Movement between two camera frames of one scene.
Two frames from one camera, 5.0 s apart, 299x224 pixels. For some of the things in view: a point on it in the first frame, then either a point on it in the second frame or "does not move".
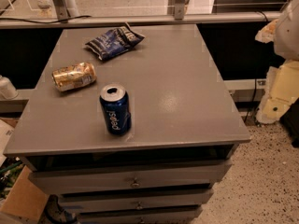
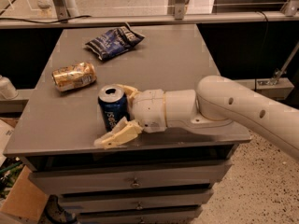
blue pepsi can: (117, 109) does not move
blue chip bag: (114, 42) does not move
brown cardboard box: (25, 198) does not move
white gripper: (289, 35) to (149, 108)
